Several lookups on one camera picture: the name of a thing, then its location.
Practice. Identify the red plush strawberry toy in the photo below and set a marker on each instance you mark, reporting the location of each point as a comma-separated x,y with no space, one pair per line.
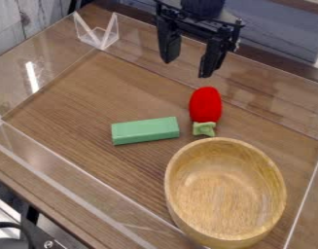
205,108

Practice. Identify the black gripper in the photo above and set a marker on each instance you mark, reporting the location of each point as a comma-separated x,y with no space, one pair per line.
196,16

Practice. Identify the clear acrylic front barrier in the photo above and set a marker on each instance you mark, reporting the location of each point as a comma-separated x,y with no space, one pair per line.
100,215

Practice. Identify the clear acrylic corner bracket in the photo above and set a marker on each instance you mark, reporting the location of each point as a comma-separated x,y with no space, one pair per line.
98,37

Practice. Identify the blue grey sofa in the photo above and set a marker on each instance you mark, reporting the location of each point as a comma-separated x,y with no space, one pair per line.
281,28

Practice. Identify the green rectangular block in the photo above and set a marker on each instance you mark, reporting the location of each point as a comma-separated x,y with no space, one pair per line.
146,130

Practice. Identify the black metal table bracket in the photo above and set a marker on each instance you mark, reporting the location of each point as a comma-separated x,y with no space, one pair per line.
46,234

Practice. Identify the brown wooden bowl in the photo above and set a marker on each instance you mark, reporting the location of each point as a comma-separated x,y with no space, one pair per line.
225,191

